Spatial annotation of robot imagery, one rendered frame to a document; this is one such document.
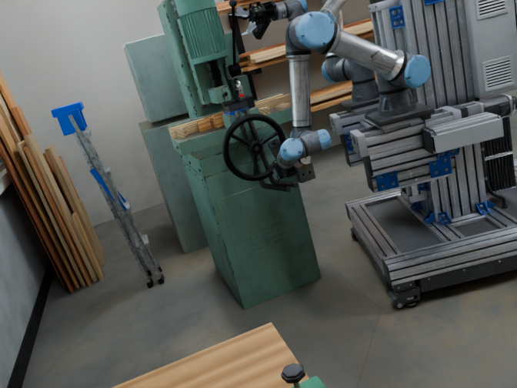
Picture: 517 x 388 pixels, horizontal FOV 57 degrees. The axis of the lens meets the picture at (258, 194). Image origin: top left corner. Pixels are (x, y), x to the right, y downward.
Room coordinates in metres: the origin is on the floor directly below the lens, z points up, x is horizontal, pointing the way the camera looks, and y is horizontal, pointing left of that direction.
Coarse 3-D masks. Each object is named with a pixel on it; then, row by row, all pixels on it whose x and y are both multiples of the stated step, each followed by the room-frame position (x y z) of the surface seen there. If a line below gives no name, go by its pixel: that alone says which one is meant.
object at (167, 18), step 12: (168, 0) 2.50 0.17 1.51; (168, 12) 2.50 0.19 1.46; (168, 24) 2.50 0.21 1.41; (168, 36) 2.60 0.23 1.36; (180, 48) 2.50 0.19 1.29; (180, 60) 2.50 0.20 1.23; (180, 72) 2.58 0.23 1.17; (180, 84) 2.66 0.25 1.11; (192, 84) 2.50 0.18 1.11; (228, 84) 2.55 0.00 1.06; (192, 96) 2.50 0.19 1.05; (192, 108) 2.51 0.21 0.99; (204, 108) 2.51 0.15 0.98; (216, 108) 2.52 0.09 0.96
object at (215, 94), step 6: (210, 90) 2.37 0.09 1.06; (216, 90) 2.29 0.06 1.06; (222, 90) 2.30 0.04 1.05; (228, 90) 2.31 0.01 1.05; (210, 96) 2.41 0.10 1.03; (216, 96) 2.29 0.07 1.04; (222, 96) 2.30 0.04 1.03; (228, 96) 2.31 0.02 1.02; (216, 102) 2.32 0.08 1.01; (222, 102) 2.34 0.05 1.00
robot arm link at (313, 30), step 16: (304, 16) 1.70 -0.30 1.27; (320, 16) 1.68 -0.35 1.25; (288, 32) 1.80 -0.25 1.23; (304, 32) 1.67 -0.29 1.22; (320, 32) 1.67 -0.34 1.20; (336, 32) 1.70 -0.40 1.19; (304, 48) 1.77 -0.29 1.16; (320, 48) 1.71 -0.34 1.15; (336, 48) 1.72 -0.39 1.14; (352, 48) 1.72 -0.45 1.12; (368, 48) 1.73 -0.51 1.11; (384, 48) 1.76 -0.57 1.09; (368, 64) 1.75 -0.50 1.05; (384, 64) 1.74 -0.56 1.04; (400, 64) 1.74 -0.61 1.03; (416, 64) 1.74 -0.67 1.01; (400, 80) 1.76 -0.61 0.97; (416, 80) 1.74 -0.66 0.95
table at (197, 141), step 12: (288, 108) 2.26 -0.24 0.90; (276, 120) 2.24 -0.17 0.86; (288, 120) 2.25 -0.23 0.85; (204, 132) 2.21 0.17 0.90; (216, 132) 2.16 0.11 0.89; (264, 132) 2.12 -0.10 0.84; (180, 144) 2.12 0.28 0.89; (192, 144) 2.13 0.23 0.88; (204, 144) 2.14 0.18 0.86; (216, 144) 2.16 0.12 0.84
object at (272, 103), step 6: (282, 96) 2.42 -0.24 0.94; (288, 96) 2.42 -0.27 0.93; (264, 102) 2.39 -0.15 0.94; (270, 102) 2.40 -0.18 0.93; (276, 102) 2.41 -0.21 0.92; (282, 102) 2.42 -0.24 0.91; (288, 102) 2.42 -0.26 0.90; (258, 108) 2.38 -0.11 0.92; (270, 108) 2.40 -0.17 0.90; (186, 126) 2.29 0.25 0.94; (192, 126) 2.29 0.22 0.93; (192, 132) 2.29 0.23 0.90
